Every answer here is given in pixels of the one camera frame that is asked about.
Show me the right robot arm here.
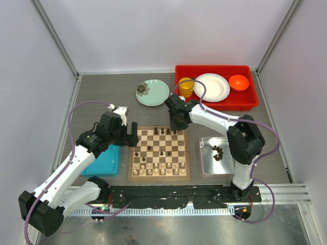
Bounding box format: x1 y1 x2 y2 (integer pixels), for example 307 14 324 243
165 93 265 202

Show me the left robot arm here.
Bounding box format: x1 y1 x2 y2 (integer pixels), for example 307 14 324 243
18 107 138 237

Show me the wooden chess board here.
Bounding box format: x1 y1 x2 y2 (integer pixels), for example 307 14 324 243
128 126 191 183

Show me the pile of dark chess pieces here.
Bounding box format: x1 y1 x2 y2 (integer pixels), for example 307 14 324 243
212 145 223 161

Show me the yellow plastic cup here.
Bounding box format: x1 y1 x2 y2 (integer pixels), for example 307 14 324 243
178 77 195 99

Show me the mint green flower plate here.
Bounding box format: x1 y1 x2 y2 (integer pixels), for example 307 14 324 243
135 79 170 107

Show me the blue plastic tray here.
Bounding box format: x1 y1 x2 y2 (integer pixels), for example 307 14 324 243
80 145 121 177

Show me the white paper plate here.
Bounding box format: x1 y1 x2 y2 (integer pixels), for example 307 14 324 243
196 73 230 102

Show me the silver metal tray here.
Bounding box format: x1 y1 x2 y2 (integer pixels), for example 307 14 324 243
199 137 235 178

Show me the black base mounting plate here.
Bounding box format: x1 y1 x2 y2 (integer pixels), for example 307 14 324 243
79 184 262 209

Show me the orange plastic bowl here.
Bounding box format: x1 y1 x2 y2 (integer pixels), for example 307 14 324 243
228 75 249 92

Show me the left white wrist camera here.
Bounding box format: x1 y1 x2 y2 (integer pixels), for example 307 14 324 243
108 104 128 126

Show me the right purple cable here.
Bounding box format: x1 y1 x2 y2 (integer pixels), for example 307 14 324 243
170 79 281 225

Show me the purple cable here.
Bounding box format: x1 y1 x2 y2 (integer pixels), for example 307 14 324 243
170 79 281 225
23 101 131 245

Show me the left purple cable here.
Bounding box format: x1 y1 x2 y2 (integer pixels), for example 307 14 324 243
23 101 131 245

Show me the aluminium frame rail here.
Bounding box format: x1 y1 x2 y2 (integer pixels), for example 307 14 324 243
32 183 312 207

